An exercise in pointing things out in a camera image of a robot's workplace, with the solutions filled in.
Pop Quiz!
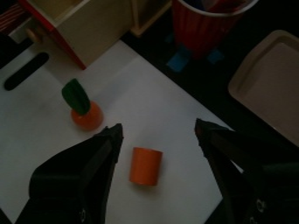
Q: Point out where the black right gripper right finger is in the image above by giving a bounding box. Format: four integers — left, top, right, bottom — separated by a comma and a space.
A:
194, 117, 299, 224

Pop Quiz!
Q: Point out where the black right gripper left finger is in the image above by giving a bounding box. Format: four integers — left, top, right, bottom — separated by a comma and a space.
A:
15, 122, 126, 224

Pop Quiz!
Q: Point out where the orange cylinder carrot bottom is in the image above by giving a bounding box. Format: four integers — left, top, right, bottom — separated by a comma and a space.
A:
128, 146, 164, 187

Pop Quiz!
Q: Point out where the toy carrot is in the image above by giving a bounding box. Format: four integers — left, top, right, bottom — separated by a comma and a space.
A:
60, 78, 106, 131

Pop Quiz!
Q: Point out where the beige plate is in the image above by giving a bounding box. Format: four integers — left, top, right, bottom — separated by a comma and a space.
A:
227, 29, 299, 147

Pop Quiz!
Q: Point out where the white cutting board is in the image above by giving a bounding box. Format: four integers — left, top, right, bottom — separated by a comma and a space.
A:
0, 38, 245, 224

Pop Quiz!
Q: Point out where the blue tape piece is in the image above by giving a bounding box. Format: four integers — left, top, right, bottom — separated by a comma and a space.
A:
206, 49, 226, 66
166, 45, 192, 73

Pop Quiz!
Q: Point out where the red wooden drawer with knob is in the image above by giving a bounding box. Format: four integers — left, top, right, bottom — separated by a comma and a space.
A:
18, 0, 136, 71

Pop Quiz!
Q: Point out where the red plastic cup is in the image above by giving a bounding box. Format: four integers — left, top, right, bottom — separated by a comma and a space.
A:
171, 0, 261, 61

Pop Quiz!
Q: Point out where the red and white toy box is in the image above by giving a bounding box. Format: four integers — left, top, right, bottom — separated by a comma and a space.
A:
0, 3, 35, 44

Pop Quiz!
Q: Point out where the plain wooden box frame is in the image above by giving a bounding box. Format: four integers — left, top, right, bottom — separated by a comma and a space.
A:
130, 0, 174, 38

